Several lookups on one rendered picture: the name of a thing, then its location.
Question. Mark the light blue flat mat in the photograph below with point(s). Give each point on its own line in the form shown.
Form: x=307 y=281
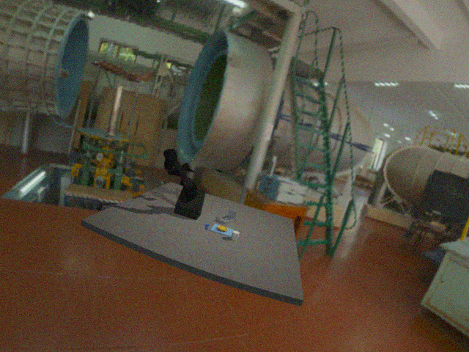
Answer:
x=228 y=232

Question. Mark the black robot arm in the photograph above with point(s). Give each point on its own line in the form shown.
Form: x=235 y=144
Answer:
x=189 y=186

